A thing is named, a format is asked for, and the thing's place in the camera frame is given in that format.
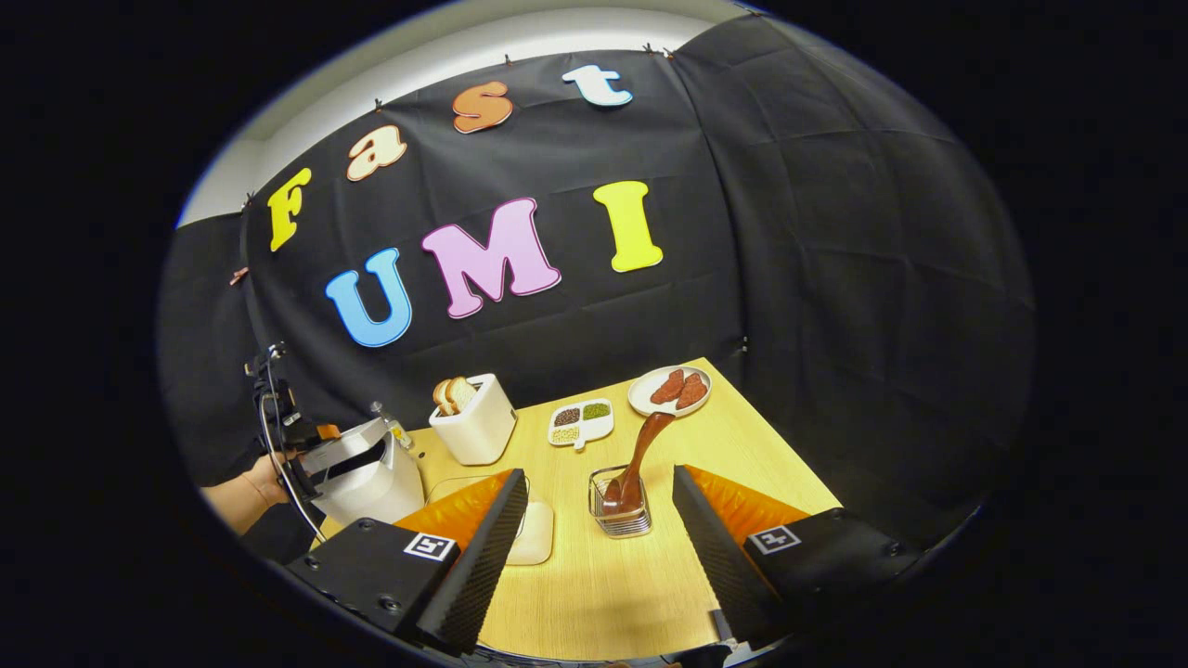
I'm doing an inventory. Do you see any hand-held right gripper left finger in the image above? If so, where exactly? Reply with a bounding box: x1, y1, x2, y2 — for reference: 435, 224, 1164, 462
283, 469, 529, 655

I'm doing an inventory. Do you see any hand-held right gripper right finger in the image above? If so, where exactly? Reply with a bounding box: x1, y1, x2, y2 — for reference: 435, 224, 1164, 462
673, 465, 924, 650

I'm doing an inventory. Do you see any clear container of rice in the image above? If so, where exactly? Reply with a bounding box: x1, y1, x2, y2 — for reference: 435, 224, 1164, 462
427, 475, 555, 566

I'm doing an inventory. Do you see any white rice cooker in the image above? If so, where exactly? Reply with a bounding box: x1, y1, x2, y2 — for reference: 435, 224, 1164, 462
299, 417, 426, 528

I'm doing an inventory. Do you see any wire chopstick holder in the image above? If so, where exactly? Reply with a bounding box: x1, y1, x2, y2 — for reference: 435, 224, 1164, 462
588, 465, 652, 539

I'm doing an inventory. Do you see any brown wooden spoon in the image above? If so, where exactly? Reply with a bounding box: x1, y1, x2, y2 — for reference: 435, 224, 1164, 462
601, 411, 677, 517

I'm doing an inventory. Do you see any small glass bottle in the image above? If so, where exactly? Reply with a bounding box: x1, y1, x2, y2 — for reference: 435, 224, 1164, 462
369, 401, 415, 453

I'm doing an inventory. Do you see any white toaster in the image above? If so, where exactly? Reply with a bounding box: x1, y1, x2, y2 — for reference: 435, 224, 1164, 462
429, 373, 518, 466

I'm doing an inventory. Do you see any white divided bean dish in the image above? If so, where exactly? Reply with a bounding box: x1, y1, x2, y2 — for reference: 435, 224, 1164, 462
548, 399, 615, 451

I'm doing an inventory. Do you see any white round plate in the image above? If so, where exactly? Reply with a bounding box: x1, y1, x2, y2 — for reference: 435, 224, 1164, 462
627, 366, 713, 418

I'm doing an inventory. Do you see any black backdrop cloth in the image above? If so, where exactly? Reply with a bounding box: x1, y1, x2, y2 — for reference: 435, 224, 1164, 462
156, 11, 1038, 548

